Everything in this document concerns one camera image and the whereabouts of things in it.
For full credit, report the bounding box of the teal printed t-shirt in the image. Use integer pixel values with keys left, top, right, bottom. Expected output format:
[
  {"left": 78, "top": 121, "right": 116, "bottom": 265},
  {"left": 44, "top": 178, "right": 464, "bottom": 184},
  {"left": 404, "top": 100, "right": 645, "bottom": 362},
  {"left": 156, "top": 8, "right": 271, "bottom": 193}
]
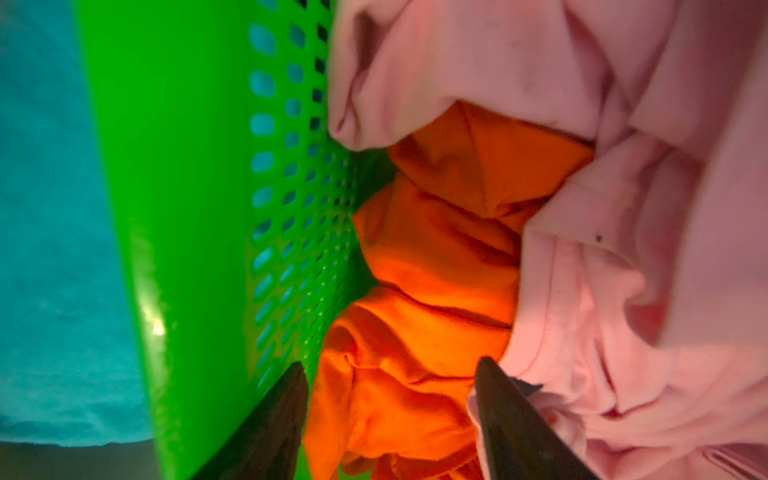
[{"left": 1, "top": 1, "right": 151, "bottom": 447}]

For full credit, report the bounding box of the green plastic laundry basket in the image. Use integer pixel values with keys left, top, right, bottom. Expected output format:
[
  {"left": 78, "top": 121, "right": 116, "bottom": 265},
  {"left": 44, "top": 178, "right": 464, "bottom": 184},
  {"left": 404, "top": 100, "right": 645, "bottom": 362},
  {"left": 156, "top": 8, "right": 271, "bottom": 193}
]
[{"left": 74, "top": 1, "right": 394, "bottom": 479}]

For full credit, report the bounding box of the orange t-shirt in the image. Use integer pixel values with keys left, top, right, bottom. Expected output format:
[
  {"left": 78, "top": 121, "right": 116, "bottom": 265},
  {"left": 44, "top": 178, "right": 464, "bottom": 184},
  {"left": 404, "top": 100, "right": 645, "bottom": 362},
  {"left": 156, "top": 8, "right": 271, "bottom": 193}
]
[{"left": 304, "top": 102, "right": 593, "bottom": 479}]

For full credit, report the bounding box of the pink t-shirt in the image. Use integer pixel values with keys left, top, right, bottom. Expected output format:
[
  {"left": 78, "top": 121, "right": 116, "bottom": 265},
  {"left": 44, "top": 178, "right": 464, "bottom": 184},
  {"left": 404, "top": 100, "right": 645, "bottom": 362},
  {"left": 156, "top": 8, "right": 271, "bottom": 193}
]
[{"left": 330, "top": 1, "right": 767, "bottom": 479}]

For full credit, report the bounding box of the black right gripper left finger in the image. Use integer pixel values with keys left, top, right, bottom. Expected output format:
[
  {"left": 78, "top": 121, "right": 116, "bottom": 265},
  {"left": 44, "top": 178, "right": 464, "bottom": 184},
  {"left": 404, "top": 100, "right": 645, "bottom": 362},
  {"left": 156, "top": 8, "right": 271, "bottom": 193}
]
[{"left": 192, "top": 362, "right": 309, "bottom": 480}]

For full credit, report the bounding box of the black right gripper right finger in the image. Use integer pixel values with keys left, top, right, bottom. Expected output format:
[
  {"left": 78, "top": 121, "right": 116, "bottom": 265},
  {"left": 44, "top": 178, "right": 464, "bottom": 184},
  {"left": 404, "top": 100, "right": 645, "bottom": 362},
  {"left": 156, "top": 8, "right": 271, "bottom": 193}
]
[{"left": 475, "top": 357, "right": 596, "bottom": 480}]

